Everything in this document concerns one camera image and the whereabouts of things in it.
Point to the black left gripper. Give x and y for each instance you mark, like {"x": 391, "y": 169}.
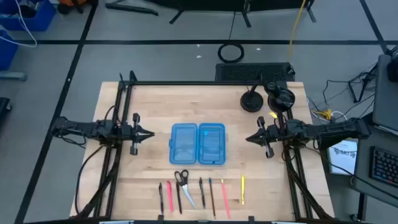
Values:
{"x": 136, "y": 146}

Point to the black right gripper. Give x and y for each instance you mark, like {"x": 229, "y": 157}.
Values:
{"x": 270, "y": 135}

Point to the yellow pen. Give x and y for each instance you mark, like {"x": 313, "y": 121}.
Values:
{"x": 242, "y": 189}

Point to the pink pen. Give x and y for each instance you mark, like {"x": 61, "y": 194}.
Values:
{"x": 169, "y": 196}

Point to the matte black pen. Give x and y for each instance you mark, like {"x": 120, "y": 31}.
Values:
{"x": 178, "y": 199}
{"x": 161, "y": 199}

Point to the pink pencil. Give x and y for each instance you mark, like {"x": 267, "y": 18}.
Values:
{"x": 225, "y": 197}

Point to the brown pencil blue eraser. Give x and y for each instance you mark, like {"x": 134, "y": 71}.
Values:
{"x": 212, "y": 197}

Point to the black rubber-grip gel pen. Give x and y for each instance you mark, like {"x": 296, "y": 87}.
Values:
{"x": 202, "y": 193}

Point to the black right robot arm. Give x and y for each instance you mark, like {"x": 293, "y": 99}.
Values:
{"x": 329, "y": 129}

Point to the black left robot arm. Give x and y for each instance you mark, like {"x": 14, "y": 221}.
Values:
{"x": 81, "y": 129}

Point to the blue translucent supply box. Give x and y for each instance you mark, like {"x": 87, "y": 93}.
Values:
{"x": 186, "y": 143}

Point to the black desk lamp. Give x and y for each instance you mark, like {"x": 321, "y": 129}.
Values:
{"x": 252, "y": 102}

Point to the white printed paper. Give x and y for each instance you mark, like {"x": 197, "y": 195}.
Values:
{"x": 343, "y": 157}

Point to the grey side desk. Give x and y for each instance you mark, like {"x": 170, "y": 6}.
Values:
{"x": 362, "y": 174}

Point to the black floor bar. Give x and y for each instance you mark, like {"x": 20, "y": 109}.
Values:
{"x": 130, "y": 8}

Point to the black computer keyboard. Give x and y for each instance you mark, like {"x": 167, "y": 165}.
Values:
{"x": 385, "y": 165}

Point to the grey monitor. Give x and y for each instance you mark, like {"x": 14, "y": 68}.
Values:
{"x": 385, "y": 93}

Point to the black backdrop panel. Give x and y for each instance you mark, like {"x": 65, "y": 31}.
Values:
{"x": 217, "y": 3}

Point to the orange and black bag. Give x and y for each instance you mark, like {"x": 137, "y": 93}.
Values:
{"x": 74, "y": 2}

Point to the large blue storage bin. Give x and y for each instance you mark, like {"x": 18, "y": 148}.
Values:
{"x": 43, "y": 18}

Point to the black metal rig frame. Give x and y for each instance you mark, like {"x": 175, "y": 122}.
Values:
{"x": 202, "y": 83}

